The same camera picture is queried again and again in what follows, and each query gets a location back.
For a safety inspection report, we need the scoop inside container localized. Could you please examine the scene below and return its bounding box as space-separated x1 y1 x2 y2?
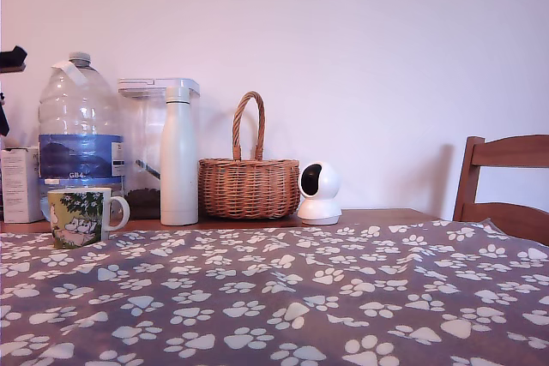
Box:
135 159 162 181

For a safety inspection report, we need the white cardboard box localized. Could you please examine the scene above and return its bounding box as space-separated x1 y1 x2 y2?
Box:
0 146 44 224

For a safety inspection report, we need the large clear water bottle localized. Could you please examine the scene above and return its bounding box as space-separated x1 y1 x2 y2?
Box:
38 51 126 217

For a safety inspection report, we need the green cartoon print mug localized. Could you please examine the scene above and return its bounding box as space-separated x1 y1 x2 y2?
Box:
46 187 130 250

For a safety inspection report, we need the clear storage container with lid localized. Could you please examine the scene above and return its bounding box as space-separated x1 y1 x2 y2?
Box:
118 77 202 219

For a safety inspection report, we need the white insulated bottle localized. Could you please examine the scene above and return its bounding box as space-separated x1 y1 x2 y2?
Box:
160 86 200 226

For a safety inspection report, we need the brown wicker basket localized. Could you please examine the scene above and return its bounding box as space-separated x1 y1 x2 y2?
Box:
197 91 301 220

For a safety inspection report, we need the grey paw print blanket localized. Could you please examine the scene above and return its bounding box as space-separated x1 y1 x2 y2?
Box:
0 219 549 366

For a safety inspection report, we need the brown wooden chair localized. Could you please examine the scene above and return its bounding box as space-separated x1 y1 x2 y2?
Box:
452 134 549 248

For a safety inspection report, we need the small white round camera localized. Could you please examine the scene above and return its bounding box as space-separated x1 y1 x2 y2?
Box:
297 161 343 226

